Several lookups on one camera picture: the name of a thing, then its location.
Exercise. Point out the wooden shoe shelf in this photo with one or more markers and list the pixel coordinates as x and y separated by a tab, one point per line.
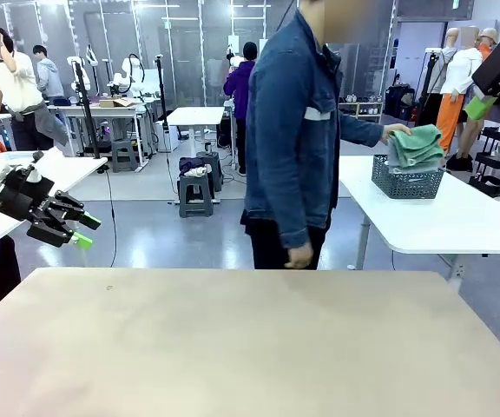
363	108

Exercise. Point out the person in purple hoodie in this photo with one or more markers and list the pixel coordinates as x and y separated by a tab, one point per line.
239	87

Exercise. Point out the person right hand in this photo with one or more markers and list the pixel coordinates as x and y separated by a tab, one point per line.
300	257

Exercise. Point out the person in denim jacket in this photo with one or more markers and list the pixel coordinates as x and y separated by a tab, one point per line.
284	130

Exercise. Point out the white lab desk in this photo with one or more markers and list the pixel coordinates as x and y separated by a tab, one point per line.
120	112

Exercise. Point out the mannequin in white top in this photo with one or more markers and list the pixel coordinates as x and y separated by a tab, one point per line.
458	74

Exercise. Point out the person right forearm denim sleeve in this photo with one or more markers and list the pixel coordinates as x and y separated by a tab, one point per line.
293	226

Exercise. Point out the black stand pole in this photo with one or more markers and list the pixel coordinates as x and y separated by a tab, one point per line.
162	93

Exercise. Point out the white panel on pole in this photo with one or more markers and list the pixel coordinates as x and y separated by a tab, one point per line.
233	44

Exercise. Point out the grey plastic mesh basket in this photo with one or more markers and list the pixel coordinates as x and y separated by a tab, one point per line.
406	187

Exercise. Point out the grey plastic stool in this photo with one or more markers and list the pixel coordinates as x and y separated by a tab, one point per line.
198	182
124	145

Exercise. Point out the black luggage bags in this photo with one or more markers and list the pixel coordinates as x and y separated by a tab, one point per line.
399	102

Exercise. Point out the person in grey hoodie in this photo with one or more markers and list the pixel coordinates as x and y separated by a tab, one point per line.
50	78

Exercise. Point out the white cabinet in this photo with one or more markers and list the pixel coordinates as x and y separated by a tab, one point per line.
169	137

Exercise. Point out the white standing desk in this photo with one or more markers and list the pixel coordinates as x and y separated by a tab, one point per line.
198	116

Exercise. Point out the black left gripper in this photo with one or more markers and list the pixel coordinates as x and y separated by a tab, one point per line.
24	197

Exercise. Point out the mannequin in orange shirt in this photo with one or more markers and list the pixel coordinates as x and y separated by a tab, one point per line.
488	37

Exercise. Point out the cardboard box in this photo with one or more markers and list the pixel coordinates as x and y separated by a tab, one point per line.
117	103

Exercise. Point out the green towel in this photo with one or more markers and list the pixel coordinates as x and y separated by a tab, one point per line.
415	143

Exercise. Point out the dark and beige clothes heap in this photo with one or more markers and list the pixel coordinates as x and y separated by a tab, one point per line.
191	167

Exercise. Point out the mannequin in grey vest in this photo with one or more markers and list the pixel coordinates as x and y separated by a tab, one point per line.
451	37

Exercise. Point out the person in white shirt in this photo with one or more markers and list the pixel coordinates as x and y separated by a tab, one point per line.
15	87

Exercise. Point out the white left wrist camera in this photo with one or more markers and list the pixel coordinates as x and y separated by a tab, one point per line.
35	174

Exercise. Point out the dark grey stool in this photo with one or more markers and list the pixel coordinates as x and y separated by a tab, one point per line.
215	169

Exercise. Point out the person left hand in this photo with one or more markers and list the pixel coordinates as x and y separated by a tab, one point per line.
391	131

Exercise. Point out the black tripod pole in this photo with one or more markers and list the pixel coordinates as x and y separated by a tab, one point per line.
87	110

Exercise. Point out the person left forearm denim sleeve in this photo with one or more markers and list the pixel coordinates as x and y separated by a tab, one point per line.
360	128

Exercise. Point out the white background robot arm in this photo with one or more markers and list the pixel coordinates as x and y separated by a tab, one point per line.
234	63
128	69

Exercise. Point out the black utility cart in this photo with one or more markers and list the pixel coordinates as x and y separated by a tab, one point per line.
493	158

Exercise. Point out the dark tumbler cup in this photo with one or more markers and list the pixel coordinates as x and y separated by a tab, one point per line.
208	148

